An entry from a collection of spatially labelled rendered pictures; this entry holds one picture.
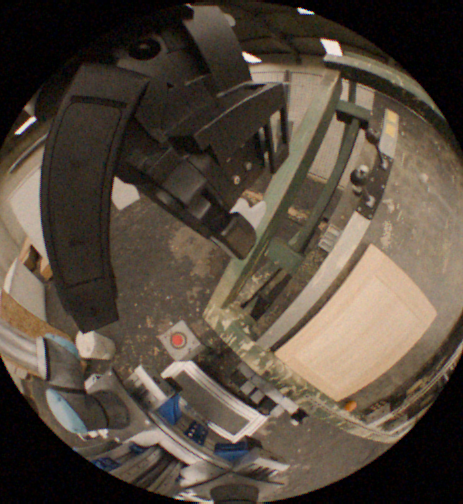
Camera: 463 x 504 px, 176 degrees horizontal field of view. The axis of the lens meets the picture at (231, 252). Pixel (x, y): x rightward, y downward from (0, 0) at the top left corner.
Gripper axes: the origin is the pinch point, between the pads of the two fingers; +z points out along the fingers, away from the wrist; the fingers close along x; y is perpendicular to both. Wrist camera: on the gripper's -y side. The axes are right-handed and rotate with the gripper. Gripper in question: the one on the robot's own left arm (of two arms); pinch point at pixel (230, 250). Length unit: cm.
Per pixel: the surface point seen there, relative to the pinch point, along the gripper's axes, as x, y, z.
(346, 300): -25.0, 8.7, 27.0
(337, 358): -37, -7, 34
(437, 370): -85, 7, 18
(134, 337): 73, -125, 87
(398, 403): -84, -11, 28
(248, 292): 6, -8, 60
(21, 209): 205, -94, -64
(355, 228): -15.9, 23.5, 17.9
